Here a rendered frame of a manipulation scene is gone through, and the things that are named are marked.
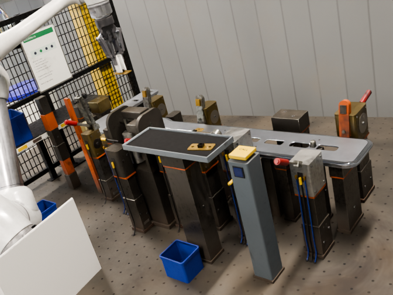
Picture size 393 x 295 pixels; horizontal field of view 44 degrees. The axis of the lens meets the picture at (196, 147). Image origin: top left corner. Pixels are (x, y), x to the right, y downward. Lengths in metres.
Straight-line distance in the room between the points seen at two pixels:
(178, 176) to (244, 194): 0.26
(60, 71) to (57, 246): 1.27
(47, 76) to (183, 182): 1.35
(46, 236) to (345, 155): 1.01
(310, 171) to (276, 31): 2.34
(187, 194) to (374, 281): 0.63
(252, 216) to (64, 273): 0.70
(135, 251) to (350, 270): 0.80
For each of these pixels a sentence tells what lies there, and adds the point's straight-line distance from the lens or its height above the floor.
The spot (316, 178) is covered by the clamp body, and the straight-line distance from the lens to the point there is 1.54.
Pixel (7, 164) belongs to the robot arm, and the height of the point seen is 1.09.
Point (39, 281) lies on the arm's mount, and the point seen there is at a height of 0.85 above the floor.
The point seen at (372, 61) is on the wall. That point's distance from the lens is 3.60.
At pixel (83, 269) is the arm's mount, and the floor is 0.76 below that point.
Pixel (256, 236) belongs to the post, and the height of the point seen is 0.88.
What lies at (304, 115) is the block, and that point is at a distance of 1.89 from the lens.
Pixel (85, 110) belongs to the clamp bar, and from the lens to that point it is 2.18.
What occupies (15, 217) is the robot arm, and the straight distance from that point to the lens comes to 1.85.
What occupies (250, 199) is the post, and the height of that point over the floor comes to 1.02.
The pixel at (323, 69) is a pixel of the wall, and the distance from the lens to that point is 3.71.
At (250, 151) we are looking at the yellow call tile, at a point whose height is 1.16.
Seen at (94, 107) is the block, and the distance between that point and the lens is 2.57.
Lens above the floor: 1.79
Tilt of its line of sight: 25 degrees down
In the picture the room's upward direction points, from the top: 15 degrees counter-clockwise
